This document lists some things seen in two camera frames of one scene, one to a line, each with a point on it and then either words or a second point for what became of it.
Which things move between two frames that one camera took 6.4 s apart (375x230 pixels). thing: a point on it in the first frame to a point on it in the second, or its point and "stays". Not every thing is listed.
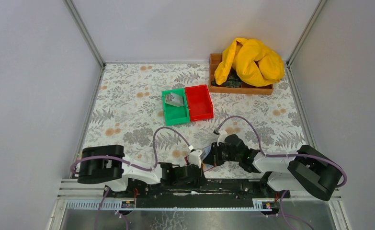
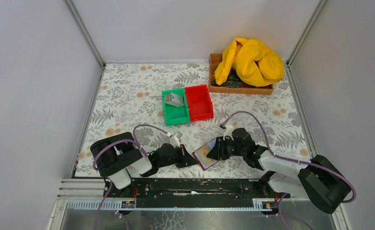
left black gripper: (193, 174) to (180, 155)
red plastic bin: (200, 105) stays
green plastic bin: (174, 114) stays
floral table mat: (127, 110) stays
